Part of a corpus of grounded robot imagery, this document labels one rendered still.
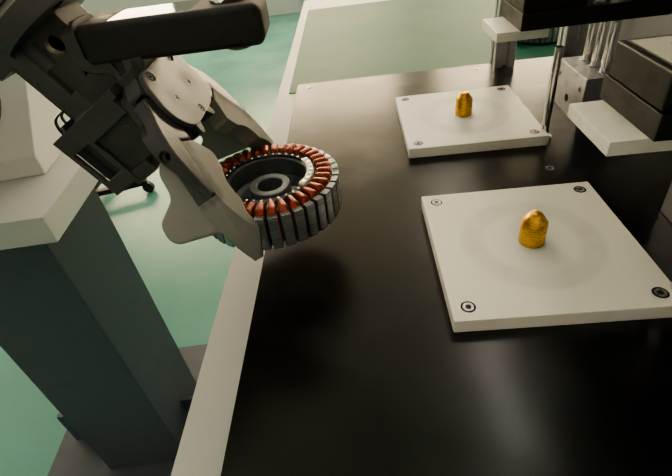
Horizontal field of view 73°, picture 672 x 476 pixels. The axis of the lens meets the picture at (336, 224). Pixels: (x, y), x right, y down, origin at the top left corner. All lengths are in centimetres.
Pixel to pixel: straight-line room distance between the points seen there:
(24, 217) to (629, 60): 62
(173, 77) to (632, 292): 34
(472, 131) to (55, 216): 51
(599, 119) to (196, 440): 33
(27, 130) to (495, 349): 64
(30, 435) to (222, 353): 114
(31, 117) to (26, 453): 93
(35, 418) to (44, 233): 91
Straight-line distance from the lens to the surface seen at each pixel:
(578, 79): 59
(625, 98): 35
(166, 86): 33
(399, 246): 39
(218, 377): 36
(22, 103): 76
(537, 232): 37
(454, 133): 54
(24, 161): 75
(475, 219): 40
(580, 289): 36
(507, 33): 53
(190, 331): 146
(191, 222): 32
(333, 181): 35
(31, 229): 66
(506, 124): 56
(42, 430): 147
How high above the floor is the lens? 102
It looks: 37 degrees down
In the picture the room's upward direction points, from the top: 8 degrees counter-clockwise
